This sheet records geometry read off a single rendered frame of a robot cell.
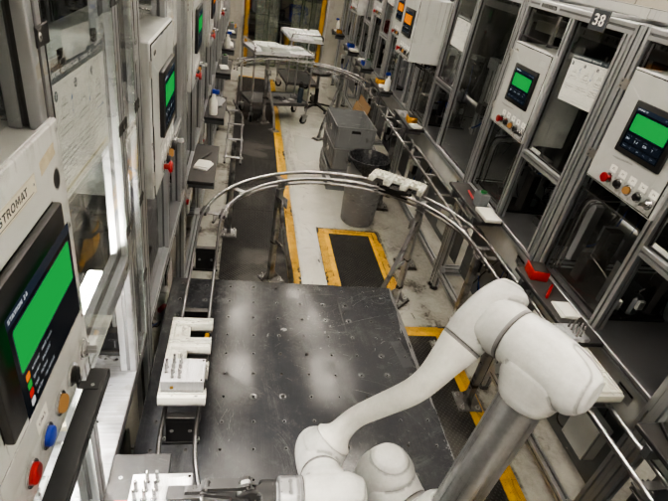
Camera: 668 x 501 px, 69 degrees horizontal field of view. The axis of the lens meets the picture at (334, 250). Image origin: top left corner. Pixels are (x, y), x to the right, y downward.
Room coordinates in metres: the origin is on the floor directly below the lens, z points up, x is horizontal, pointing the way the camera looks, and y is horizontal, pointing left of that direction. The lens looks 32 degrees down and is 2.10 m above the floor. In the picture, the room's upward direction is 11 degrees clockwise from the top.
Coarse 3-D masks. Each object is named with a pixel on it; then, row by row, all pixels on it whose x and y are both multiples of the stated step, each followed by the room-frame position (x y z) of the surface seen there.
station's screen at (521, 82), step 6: (516, 72) 2.93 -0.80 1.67; (522, 72) 2.87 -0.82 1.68; (516, 78) 2.90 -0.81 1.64; (522, 78) 2.85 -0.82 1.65; (528, 78) 2.79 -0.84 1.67; (510, 84) 2.94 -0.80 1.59; (516, 84) 2.88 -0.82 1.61; (522, 84) 2.82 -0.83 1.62; (528, 84) 2.77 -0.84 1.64; (510, 90) 2.92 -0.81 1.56; (516, 90) 2.86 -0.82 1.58; (522, 90) 2.80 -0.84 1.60; (528, 90) 2.75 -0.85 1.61; (510, 96) 2.90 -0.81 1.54; (516, 96) 2.84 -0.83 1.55; (522, 96) 2.78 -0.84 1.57; (522, 102) 2.76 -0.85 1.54
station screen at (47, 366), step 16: (64, 240) 0.54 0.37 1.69; (48, 256) 0.48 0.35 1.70; (48, 272) 0.48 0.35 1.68; (32, 288) 0.43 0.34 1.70; (16, 304) 0.39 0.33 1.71; (64, 304) 0.51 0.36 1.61; (16, 320) 0.38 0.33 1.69; (64, 320) 0.50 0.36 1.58; (48, 336) 0.44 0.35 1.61; (64, 336) 0.49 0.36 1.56; (16, 352) 0.37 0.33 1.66; (48, 352) 0.44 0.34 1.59; (16, 368) 0.36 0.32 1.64; (32, 368) 0.39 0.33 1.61; (48, 368) 0.43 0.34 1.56; (32, 384) 0.38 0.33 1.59; (32, 400) 0.38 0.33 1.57
